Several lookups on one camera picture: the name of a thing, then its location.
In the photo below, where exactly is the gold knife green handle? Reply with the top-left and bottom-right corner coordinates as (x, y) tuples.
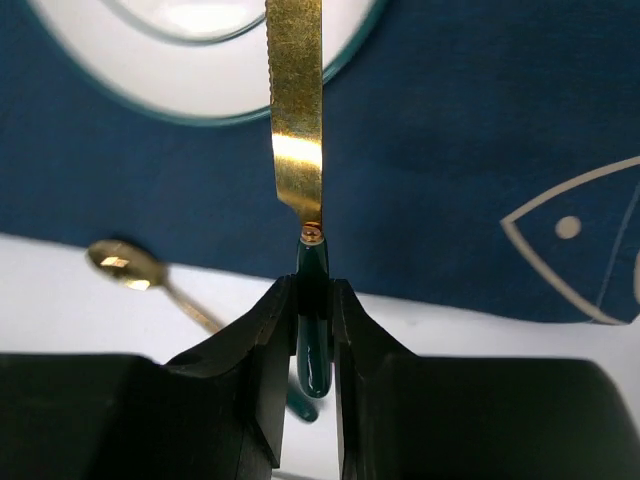
(266, 1), (332, 398)

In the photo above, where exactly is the white plate teal rim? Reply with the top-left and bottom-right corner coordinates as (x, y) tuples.
(28, 0), (391, 126)

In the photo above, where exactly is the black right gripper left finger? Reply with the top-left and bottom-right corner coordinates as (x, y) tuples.
(1, 276), (295, 479)

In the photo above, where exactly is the navy blue fish placemat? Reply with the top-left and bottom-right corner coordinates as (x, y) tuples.
(1, 1), (639, 323)

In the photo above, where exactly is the gold spoon green handle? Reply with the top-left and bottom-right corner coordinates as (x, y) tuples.
(85, 238), (320, 424)

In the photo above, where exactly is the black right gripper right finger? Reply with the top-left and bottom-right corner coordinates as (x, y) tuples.
(331, 280), (636, 479)

